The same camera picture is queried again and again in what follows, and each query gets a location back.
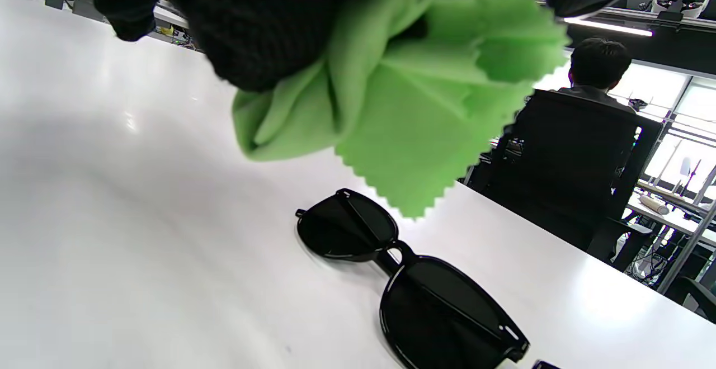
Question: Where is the person's right hand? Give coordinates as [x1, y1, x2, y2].
[67, 0, 637, 93]

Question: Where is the green cleaning cloth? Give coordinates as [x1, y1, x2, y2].
[231, 0, 571, 220]

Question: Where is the black mesh office chair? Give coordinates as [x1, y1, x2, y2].
[463, 88, 665, 273]

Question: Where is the ceiling light tube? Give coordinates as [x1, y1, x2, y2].
[562, 18, 655, 37]

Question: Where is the black ribbed office chair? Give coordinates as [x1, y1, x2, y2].
[680, 276, 716, 325]

